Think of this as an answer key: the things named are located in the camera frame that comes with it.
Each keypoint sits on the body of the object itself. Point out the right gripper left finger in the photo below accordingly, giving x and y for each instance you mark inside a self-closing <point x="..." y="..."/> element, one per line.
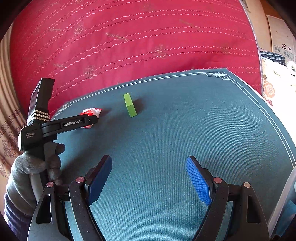
<point x="50" y="222"/>

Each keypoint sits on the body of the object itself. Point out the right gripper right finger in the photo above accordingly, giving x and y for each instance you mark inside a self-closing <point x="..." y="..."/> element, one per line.
<point x="247" y="220"/>

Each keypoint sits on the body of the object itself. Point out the red white snack packet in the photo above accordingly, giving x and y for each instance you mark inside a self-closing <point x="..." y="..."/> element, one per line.
<point x="94" y="114"/>

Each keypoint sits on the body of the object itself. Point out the green tile with blue dots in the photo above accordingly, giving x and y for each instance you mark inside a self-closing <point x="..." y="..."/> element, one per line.
<point x="129" y="105"/>

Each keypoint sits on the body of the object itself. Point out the grey gloved left hand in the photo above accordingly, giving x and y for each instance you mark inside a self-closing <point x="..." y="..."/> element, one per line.
<point x="19" y="197"/>

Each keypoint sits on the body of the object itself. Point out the purple knit left sleeve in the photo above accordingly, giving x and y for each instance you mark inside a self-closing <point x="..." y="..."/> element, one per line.
<point x="18" y="222"/>

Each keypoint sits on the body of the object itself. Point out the patterned beige curtain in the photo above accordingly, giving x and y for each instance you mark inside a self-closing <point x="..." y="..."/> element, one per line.
<point x="11" y="117"/>

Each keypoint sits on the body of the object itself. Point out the clear plastic bowl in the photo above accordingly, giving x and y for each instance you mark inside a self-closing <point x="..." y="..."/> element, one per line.
<point x="288" y="193"/>

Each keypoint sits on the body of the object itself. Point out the teal blue cloth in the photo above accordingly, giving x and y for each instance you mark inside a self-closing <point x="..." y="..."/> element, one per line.
<point x="285" y="218"/>

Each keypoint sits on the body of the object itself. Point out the red quilted mattress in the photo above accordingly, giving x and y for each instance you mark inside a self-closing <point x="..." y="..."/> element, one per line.
<point x="90" y="45"/>

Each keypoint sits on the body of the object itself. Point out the teal table mat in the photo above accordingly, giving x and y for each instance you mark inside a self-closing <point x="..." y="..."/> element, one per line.
<point x="212" y="115"/>

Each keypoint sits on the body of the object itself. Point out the floral checked bed quilt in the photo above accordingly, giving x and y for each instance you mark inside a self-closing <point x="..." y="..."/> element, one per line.
<point x="279" y="91"/>

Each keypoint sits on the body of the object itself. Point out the dark plaid pillow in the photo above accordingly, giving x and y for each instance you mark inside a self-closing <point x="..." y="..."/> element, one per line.
<point x="275" y="57"/>

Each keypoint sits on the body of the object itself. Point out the white sliding door wardrobe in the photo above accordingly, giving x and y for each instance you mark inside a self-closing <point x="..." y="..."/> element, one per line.
<point x="282" y="39"/>

